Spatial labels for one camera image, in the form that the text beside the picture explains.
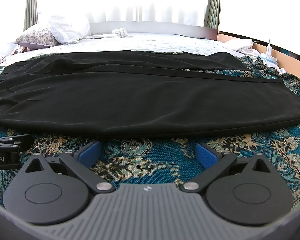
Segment purple floral pillow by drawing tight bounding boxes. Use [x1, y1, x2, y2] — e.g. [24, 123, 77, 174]
[13, 23, 58, 50]

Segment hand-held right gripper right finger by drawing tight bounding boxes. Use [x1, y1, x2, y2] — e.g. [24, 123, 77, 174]
[180, 142, 274, 193]

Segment sheer white curtain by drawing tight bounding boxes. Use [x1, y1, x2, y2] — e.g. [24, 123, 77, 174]
[36, 0, 212, 27]

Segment crumpled white cloth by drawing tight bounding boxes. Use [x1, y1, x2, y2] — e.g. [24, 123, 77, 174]
[225, 39, 259, 57]

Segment teal patterned blanket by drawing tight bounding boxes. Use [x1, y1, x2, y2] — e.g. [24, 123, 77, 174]
[0, 51, 300, 212]

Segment small white knotted cloth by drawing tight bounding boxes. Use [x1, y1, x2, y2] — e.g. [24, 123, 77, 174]
[112, 27, 129, 38]

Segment white bed headboard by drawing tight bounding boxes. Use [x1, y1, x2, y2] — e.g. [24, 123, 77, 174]
[89, 21, 219, 41]

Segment white bed sheet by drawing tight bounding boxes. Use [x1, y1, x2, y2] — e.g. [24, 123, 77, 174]
[0, 33, 244, 67]

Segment green curtain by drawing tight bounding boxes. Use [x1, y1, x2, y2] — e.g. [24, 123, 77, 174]
[23, 0, 39, 32]
[203, 0, 222, 29]

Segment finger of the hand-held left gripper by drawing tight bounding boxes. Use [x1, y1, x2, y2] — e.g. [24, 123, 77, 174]
[0, 134, 32, 153]

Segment brown wooden board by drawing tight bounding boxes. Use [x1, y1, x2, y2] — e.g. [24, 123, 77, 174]
[218, 31, 300, 67]

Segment black pants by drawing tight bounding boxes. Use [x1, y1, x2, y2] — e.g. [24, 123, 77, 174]
[0, 50, 300, 138]

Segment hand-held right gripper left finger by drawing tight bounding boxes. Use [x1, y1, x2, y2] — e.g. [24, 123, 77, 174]
[24, 141, 115, 194]

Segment pack of blue face masks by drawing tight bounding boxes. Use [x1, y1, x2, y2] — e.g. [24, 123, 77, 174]
[261, 40, 278, 67]

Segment white pillow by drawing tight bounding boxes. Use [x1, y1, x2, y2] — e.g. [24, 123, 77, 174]
[48, 15, 92, 44]

